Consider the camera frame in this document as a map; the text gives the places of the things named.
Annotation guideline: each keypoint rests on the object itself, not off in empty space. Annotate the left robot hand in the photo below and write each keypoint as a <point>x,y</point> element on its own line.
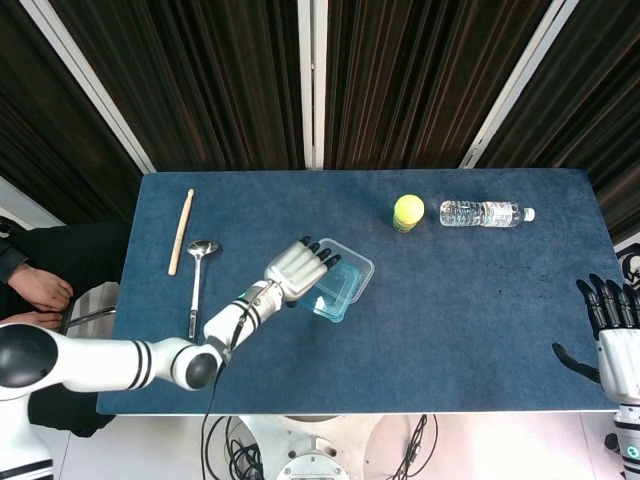
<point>297,270</point>

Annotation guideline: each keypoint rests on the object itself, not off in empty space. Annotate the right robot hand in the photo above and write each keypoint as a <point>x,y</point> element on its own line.
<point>622,360</point>

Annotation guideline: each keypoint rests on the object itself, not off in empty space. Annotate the blue transparent plastic lid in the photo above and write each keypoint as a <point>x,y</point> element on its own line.
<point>335,300</point>

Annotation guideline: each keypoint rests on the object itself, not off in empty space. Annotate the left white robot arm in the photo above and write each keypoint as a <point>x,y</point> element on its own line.
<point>100,365</point>

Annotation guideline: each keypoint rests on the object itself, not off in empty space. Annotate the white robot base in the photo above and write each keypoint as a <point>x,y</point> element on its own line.
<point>310,450</point>

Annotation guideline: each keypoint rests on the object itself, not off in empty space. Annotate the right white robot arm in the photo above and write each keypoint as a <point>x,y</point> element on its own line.
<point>630,435</point>

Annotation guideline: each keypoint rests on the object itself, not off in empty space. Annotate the blue cloth-covered table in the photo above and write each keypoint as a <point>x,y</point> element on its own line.
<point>425,340</point>

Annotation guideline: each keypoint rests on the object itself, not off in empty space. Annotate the bystander left hand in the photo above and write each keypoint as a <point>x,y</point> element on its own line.
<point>42,290</point>

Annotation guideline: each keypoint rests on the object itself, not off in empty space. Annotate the bystander hand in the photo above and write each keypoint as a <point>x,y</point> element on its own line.
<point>40,318</point>
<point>42,290</point>

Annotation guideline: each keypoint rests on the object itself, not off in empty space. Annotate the bystander right hand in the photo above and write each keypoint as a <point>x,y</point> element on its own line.
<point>40,318</point>

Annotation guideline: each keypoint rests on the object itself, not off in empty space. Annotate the clear plastic food container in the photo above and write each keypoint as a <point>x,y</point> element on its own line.
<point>364,265</point>

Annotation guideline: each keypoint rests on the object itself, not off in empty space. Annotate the black white patterned object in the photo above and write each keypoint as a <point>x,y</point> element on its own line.
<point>631,262</point>

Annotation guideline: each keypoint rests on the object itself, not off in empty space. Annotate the wooden stick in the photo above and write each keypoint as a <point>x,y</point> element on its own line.
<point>181,230</point>

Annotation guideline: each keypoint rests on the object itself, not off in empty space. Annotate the yellow tennis ball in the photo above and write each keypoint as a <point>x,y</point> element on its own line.
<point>409,207</point>

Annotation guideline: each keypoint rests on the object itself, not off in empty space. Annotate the clear plastic water bottle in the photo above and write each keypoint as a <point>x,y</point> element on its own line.
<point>475,213</point>

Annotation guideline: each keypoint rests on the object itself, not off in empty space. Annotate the dark brown pleated curtain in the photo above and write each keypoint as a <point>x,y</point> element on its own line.
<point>225,75</point>

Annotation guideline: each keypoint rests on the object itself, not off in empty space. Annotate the bystander black clothing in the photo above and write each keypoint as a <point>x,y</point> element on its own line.
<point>75,250</point>

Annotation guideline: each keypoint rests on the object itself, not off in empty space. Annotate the white frame post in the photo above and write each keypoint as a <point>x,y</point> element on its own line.
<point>312,85</point>
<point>95,85</point>
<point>515,90</point>

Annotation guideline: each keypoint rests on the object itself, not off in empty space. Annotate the metal chair frame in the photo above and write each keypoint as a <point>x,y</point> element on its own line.
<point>95,312</point>

